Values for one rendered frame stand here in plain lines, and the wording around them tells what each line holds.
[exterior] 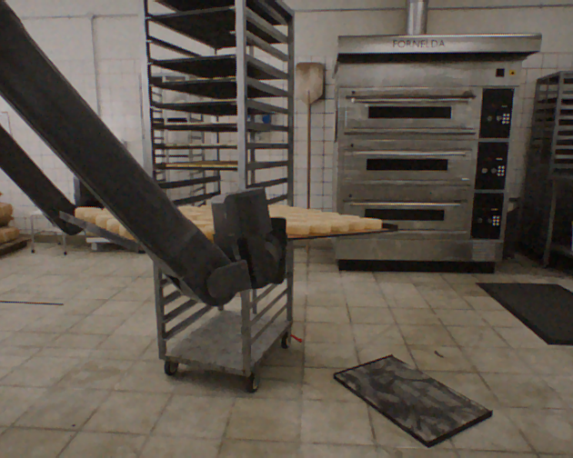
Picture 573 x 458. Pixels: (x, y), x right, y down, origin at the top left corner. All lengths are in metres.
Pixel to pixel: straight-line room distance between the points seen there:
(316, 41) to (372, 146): 1.57
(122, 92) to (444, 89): 3.40
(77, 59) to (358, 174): 3.43
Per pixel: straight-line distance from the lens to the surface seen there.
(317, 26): 5.05
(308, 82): 4.88
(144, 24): 2.07
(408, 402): 2.14
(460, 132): 3.99
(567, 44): 5.62
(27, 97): 0.48
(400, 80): 3.98
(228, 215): 0.53
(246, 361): 2.02
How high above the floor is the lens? 1.14
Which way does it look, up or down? 11 degrees down
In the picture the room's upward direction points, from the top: straight up
